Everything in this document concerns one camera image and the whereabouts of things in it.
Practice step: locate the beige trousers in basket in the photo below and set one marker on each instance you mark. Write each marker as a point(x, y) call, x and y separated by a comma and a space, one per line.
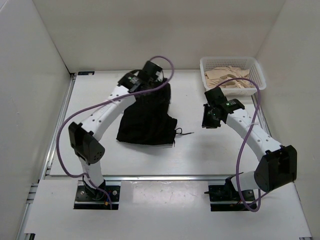
point(218, 75)

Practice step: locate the black trousers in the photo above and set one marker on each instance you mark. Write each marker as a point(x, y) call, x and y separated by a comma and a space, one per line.
point(147, 122)

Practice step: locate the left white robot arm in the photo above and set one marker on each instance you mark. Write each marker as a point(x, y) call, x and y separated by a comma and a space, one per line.
point(139, 84)

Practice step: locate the aluminium front rail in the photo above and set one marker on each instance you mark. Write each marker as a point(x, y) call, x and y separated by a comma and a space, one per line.
point(118, 178)

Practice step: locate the dark label sticker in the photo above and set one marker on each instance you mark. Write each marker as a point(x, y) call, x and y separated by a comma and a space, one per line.
point(86, 73)

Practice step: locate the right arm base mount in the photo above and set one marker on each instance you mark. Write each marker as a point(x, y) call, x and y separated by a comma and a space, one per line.
point(221, 201)

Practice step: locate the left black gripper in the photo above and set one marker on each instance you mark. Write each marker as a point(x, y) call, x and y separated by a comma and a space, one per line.
point(157, 83)

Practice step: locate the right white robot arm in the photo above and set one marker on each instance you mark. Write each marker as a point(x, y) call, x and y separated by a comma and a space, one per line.
point(277, 163)

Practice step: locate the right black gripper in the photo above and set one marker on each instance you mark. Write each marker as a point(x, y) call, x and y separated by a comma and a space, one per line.
point(206, 122)

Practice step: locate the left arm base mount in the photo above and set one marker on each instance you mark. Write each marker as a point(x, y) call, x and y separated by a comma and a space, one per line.
point(86, 199)

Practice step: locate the aluminium left rail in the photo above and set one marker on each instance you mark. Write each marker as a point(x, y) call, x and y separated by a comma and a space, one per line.
point(61, 116)

